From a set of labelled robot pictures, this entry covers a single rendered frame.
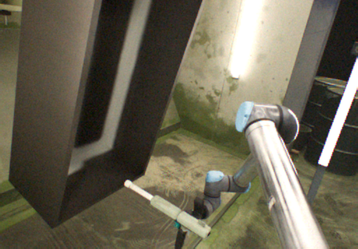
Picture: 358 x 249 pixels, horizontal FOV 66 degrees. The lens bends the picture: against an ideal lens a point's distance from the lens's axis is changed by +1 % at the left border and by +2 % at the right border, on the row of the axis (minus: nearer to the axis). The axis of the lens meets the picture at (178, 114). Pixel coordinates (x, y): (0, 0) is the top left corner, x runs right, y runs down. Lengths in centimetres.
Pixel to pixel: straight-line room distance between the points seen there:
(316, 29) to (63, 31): 224
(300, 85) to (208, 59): 100
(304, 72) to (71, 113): 222
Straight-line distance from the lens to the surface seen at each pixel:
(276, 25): 285
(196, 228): 127
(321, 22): 277
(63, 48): 98
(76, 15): 92
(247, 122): 101
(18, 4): 207
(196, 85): 320
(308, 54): 278
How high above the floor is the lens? 138
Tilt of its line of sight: 19 degrees down
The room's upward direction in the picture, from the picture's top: 9 degrees clockwise
